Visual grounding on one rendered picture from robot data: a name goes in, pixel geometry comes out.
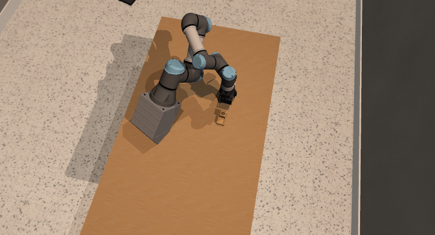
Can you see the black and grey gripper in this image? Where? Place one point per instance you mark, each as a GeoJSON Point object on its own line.
{"type": "Point", "coordinates": [229, 98]}

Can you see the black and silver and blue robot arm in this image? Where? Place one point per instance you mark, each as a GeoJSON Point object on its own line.
{"type": "Point", "coordinates": [194, 26]}

